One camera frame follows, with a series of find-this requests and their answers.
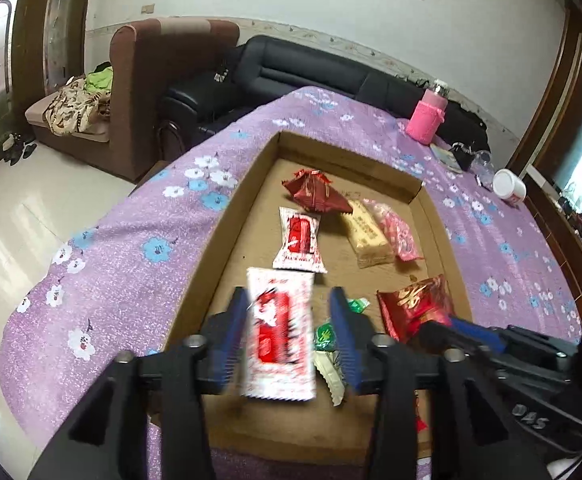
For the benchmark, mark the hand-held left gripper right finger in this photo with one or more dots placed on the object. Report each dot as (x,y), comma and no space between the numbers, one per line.
(343,342)

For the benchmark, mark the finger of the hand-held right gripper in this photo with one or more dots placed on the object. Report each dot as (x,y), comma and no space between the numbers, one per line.
(476,332)
(436,337)

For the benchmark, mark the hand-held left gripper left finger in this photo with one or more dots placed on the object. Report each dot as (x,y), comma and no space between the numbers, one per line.
(231,342)

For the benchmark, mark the red gold foil packet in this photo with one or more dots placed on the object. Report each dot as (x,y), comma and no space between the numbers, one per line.
(413,307)

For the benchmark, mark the red white snack packet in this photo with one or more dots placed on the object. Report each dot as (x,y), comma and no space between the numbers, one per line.
(278,335)
(298,237)

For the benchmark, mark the cardboard box tray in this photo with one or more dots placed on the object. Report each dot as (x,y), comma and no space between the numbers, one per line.
(251,240)

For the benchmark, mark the dark red pyramid pouch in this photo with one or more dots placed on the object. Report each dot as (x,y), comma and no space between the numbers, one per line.
(316,192)

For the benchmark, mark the person's right hand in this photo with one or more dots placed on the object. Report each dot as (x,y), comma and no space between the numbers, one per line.
(568,467)

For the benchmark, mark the white candy wrapper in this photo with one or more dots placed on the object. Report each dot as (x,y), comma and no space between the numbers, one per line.
(332,377)

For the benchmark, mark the pink snack packet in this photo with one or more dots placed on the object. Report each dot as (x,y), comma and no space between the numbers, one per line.
(401,235)

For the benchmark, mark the beige wafer packet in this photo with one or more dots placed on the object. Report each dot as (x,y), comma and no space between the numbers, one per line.
(368,232)

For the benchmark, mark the wooden sideboard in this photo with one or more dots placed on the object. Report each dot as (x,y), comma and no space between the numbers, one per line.
(556,230)

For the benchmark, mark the white plastic jar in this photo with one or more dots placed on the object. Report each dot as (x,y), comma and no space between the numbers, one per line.
(510,187)

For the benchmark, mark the purple floral tablecloth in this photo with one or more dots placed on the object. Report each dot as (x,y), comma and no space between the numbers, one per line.
(146,220)

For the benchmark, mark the clear plastic bottle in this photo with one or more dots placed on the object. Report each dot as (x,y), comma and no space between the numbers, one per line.
(483,167)

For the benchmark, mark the small black container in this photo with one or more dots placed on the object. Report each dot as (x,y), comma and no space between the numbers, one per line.
(463,156)

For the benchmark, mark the small printed card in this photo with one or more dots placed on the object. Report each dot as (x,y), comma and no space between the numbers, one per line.
(445,157)

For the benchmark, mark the pink sleeved bottle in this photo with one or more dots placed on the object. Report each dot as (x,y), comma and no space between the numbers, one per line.
(423,117)

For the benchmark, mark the brown armchair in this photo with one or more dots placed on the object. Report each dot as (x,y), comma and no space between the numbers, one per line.
(171,75)

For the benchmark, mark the black leather sofa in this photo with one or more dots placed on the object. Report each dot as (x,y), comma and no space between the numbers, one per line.
(311,67)

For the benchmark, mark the black shoe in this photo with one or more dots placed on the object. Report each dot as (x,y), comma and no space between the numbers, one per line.
(12,150)
(29,151)

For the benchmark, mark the patterned cloth pile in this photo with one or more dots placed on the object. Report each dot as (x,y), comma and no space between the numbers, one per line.
(71,110)

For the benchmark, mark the green cloth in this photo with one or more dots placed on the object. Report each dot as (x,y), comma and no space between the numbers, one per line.
(98,79)

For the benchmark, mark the wooden glass door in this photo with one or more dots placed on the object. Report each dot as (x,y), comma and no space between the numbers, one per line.
(31,60)

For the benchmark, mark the wooden door frame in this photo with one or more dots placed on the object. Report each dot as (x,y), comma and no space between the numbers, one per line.
(551,85)

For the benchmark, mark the wall socket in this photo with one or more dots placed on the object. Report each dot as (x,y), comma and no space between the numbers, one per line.
(148,8)

